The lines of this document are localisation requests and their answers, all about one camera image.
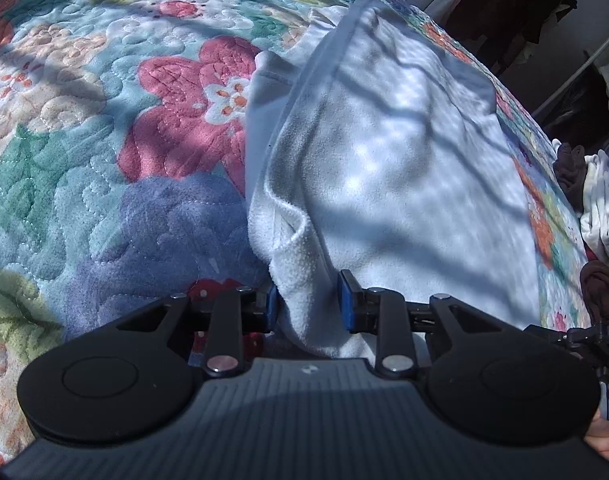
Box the dark brown garment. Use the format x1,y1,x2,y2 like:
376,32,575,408
553,143,587,212

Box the white patterned garment pile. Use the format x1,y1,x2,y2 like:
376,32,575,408
553,139,609,263

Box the floral quilted bedspread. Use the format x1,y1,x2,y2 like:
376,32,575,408
0,0,593,466

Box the white fleece sweatshirt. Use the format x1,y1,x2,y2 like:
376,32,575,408
246,0,539,359

